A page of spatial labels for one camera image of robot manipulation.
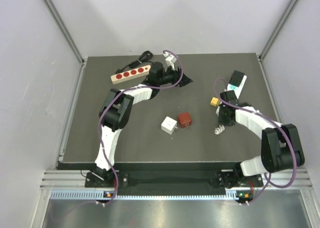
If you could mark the yellow cube block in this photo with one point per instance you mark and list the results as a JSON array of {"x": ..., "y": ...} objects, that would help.
[{"x": 215, "y": 102}]

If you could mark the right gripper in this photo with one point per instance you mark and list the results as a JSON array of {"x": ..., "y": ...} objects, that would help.
[{"x": 221, "y": 120}]

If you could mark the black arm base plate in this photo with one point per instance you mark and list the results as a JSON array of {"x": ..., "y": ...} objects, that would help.
[{"x": 215, "y": 179}]

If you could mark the beige power strip red sockets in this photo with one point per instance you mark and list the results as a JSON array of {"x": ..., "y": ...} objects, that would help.
[{"x": 131, "y": 74}]

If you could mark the red patterned plug adapter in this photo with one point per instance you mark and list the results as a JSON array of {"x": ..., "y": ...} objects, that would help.
[{"x": 184, "y": 120}]

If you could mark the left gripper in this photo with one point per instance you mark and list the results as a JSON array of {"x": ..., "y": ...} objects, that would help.
[{"x": 176, "y": 74}]

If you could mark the white power strip coloured sockets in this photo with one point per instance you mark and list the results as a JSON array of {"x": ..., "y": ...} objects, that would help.
[{"x": 237, "y": 90}]

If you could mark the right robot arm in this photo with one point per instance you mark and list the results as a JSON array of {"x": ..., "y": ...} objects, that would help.
[{"x": 281, "y": 146}]

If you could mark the slotted grey cable duct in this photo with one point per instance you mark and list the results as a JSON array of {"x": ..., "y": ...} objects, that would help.
[{"x": 102, "y": 195}]

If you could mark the white cube socket adapter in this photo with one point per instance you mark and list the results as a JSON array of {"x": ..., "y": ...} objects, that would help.
[{"x": 169, "y": 125}]

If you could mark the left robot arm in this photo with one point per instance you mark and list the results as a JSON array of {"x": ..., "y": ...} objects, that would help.
[{"x": 115, "y": 112}]

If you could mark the black adapter on white strip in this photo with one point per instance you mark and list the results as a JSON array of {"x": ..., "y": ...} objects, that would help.
[{"x": 236, "y": 78}]

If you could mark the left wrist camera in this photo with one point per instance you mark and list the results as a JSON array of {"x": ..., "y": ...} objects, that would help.
[{"x": 170, "y": 60}]

